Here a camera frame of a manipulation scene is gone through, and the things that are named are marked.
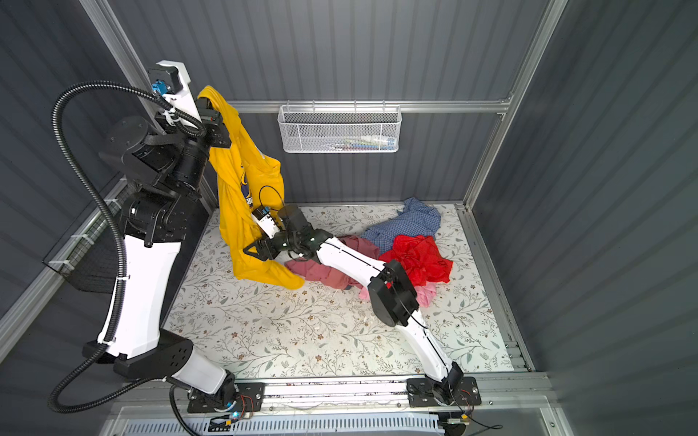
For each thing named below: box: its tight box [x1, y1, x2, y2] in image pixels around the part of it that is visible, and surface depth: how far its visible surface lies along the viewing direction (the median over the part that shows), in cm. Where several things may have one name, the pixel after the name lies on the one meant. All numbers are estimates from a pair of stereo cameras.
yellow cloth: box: [198, 85, 306, 290], surface depth 71 cm
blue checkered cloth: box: [360, 197, 441, 257], surface depth 107 cm
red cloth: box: [378, 234, 454, 289], surface depth 98 cm
